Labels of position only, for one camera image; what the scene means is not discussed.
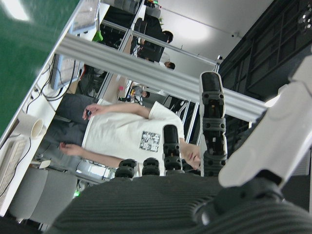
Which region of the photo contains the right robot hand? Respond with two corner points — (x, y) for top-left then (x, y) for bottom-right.
(47, 56), (312, 234)

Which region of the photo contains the white paper cup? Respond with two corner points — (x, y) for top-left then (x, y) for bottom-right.
(17, 113), (47, 139)

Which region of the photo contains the person in white t-shirt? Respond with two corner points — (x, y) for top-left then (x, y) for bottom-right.
(40, 94), (203, 171)

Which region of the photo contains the grey office chair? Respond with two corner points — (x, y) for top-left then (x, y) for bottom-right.
(9, 168), (79, 225)

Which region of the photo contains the white computer keyboard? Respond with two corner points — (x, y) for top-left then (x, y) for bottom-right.
(0, 138), (28, 198)

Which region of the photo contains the lit computer monitor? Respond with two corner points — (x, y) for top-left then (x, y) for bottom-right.
(50, 54), (85, 90)

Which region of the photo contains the person in black top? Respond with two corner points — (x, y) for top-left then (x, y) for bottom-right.
(133, 17), (174, 63)

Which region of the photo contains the green conveyor belt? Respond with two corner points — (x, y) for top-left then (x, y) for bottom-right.
(0, 0), (81, 138)

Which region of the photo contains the aluminium frame beam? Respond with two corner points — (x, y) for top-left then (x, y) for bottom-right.
(55, 34), (268, 122)

